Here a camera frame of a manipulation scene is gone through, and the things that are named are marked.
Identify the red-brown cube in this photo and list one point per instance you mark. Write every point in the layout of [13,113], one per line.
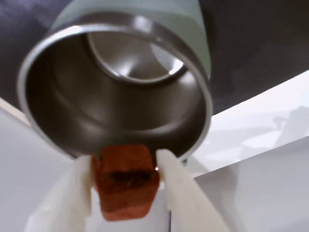
[125,193]

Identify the pale green steel cup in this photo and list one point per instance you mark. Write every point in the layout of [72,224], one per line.
[120,108]

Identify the black glossy mat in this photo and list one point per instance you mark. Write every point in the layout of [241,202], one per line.
[253,48]

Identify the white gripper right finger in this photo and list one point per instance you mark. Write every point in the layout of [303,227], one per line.
[183,193]

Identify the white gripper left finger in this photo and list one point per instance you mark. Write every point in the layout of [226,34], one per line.
[67,193]

